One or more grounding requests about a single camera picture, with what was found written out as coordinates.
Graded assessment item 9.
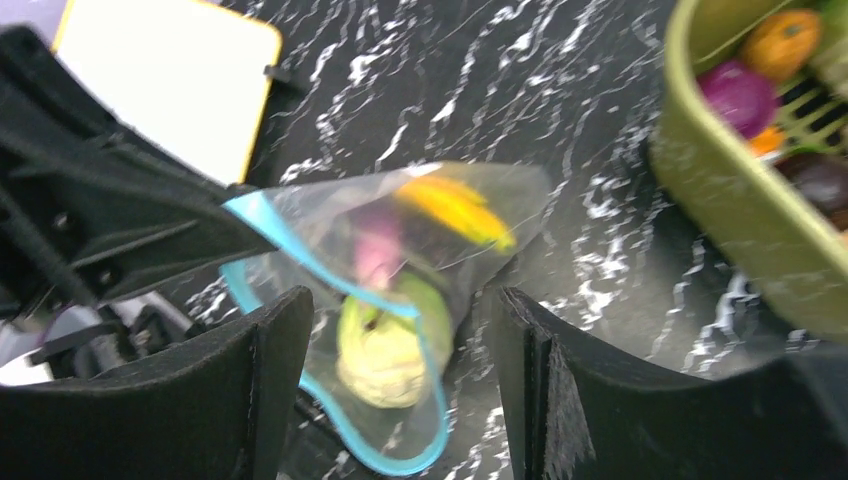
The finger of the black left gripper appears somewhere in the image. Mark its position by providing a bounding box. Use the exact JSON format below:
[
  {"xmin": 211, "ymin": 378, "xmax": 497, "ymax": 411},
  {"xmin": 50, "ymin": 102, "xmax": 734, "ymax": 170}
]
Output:
[{"xmin": 1, "ymin": 25, "xmax": 273, "ymax": 312}]

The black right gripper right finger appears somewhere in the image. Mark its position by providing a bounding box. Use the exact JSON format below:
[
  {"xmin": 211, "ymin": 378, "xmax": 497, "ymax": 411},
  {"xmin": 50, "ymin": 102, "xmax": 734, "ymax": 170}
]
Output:
[{"xmin": 493, "ymin": 287, "xmax": 847, "ymax": 479}]

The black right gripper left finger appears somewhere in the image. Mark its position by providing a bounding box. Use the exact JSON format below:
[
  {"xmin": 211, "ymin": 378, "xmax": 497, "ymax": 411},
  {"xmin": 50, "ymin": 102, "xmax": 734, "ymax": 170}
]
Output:
[{"xmin": 1, "ymin": 287, "xmax": 314, "ymax": 479}]

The purple eggplant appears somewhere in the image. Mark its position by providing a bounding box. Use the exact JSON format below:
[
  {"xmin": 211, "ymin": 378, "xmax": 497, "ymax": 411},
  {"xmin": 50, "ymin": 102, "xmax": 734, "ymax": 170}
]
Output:
[{"xmin": 351, "ymin": 202, "xmax": 404, "ymax": 291}]

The clear zip bag blue zipper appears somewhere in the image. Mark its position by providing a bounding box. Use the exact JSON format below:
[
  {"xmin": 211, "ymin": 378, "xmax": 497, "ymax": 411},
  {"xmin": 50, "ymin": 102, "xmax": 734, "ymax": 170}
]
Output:
[{"xmin": 220, "ymin": 161, "xmax": 554, "ymax": 477}]

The yellow banana bunch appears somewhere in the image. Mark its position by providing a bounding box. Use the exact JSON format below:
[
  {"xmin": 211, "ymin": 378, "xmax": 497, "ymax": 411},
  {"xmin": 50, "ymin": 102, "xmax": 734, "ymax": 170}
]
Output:
[{"xmin": 392, "ymin": 175, "xmax": 517, "ymax": 253}]

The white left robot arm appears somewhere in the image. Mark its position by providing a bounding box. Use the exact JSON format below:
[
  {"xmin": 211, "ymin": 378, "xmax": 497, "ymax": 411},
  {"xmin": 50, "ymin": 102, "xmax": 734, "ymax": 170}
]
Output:
[{"xmin": 1, "ymin": 23, "xmax": 271, "ymax": 386}]

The white board orange edge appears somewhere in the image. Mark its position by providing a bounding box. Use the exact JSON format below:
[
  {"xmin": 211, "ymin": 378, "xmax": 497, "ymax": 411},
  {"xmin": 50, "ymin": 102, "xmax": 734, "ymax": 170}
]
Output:
[{"xmin": 53, "ymin": 0, "xmax": 283, "ymax": 184}]

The olive green plastic bin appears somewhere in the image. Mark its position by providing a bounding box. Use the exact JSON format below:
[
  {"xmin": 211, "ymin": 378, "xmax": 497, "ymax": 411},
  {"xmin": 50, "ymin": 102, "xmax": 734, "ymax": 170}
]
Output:
[{"xmin": 649, "ymin": 1, "xmax": 847, "ymax": 343}]

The peach fruit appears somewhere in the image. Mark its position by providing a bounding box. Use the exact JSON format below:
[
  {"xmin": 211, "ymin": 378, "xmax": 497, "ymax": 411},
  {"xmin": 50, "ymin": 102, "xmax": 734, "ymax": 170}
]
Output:
[{"xmin": 748, "ymin": 125, "xmax": 787, "ymax": 157}]

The red onion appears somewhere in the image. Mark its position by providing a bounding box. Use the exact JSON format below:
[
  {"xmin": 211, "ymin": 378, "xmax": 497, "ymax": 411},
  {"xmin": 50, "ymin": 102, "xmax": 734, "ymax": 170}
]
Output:
[{"xmin": 696, "ymin": 59, "xmax": 778, "ymax": 139}]

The small orange fruit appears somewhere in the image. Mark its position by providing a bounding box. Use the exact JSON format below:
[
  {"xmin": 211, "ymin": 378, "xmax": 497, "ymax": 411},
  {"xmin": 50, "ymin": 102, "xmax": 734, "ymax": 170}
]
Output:
[{"xmin": 738, "ymin": 8, "xmax": 823, "ymax": 84}]

